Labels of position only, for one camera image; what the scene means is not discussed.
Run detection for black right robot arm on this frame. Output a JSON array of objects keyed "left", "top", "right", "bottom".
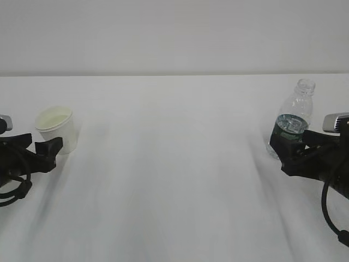
[{"left": 270, "top": 130, "right": 348, "bottom": 198}]

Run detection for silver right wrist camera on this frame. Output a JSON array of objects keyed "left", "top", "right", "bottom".
[{"left": 322, "top": 112, "right": 349, "bottom": 133}]

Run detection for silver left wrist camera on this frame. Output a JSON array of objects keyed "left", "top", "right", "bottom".
[{"left": 0, "top": 114, "right": 13, "bottom": 134}]

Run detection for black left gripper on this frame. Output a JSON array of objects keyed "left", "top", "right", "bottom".
[{"left": 1, "top": 133, "right": 63, "bottom": 186}]

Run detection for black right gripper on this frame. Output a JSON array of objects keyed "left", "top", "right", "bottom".
[{"left": 269, "top": 130, "right": 348, "bottom": 181}]

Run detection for clear water bottle green label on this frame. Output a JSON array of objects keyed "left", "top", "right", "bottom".
[{"left": 272, "top": 79, "right": 316, "bottom": 142}]

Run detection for white paper cup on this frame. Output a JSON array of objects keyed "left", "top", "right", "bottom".
[{"left": 35, "top": 106, "right": 77, "bottom": 155}]

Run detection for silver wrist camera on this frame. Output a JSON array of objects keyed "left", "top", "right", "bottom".
[
  {"left": 0, "top": 114, "right": 13, "bottom": 134},
  {"left": 322, "top": 112, "right": 349, "bottom": 133}
]

